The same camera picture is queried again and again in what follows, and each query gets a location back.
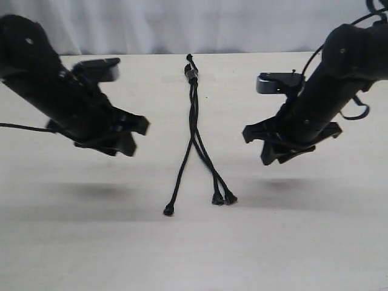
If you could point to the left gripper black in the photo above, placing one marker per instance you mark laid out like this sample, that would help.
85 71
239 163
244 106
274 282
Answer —
93 123

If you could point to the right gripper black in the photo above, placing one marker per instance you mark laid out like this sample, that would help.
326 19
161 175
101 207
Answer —
308 121

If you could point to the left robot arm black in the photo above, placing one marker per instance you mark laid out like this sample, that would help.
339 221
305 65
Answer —
71 98

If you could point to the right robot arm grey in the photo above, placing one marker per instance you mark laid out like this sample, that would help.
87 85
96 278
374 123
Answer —
352 60

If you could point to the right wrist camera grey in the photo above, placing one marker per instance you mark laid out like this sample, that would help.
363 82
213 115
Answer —
278 83

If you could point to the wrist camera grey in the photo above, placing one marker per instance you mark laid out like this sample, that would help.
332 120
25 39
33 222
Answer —
278 83
102 70

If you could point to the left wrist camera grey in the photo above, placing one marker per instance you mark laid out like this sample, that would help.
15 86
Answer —
102 70

